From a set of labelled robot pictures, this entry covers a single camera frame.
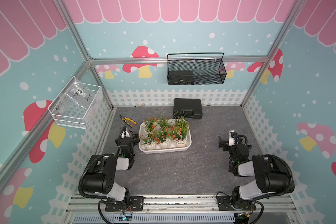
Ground grass pot corner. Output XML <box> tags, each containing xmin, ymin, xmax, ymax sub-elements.
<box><xmin>140</xmin><ymin>131</ymin><xmax>157</xmax><ymax>150</ymax></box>

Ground white plastic storage box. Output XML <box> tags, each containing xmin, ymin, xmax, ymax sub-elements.
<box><xmin>139</xmin><ymin>131</ymin><xmax>192</xmax><ymax>154</ymax></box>

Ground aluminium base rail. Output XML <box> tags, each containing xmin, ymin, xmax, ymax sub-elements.
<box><xmin>64</xmin><ymin>194</ymin><xmax>300</xmax><ymax>224</ymax></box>

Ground red flower pot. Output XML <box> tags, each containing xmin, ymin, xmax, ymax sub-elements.
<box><xmin>143</xmin><ymin>117</ymin><xmax>156</xmax><ymax>133</ymax></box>

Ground black wire mesh basket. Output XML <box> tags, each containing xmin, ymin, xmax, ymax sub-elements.
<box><xmin>167</xmin><ymin>52</ymin><xmax>227</xmax><ymax>85</ymax></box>

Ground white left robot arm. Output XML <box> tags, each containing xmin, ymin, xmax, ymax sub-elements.
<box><xmin>78</xmin><ymin>126</ymin><xmax>140</xmax><ymax>211</ymax></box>

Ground pink flower pot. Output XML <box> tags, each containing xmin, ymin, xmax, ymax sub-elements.
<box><xmin>171</xmin><ymin>117</ymin><xmax>189</xmax><ymax>148</ymax></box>
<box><xmin>156</xmin><ymin>128</ymin><xmax>172</xmax><ymax>149</ymax></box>

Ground pink flower pot front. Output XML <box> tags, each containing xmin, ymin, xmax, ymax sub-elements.
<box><xmin>156</xmin><ymin>128</ymin><xmax>172</xmax><ymax>149</ymax></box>

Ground orange flower pot front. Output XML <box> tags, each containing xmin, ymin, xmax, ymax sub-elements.
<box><xmin>156</xmin><ymin>114</ymin><xmax>170</xmax><ymax>129</ymax></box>

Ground black box in basket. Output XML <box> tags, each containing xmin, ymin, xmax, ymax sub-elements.
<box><xmin>168</xmin><ymin>71</ymin><xmax>194</xmax><ymax>85</ymax></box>

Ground black plastic tool case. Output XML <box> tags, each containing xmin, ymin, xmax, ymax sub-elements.
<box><xmin>173</xmin><ymin>98</ymin><xmax>203</xmax><ymax>119</ymax></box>

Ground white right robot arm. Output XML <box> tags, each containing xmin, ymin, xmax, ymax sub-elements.
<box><xmin>216</xmin><ymin>130</ymin><xmax>295</xmax><ymax>211</ymax></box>

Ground yellow handled pliers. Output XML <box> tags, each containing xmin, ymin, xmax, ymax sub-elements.
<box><xmin>119</xmin><ymin>115</ymin><xmax>137</xmax><ymax>127</ymax></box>

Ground clear acrylic wall bin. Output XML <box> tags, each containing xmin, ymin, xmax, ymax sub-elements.
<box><xmin>48</xmin><ymin>76</ymin><xmax>103</xmax><ymax>129</ymax></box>

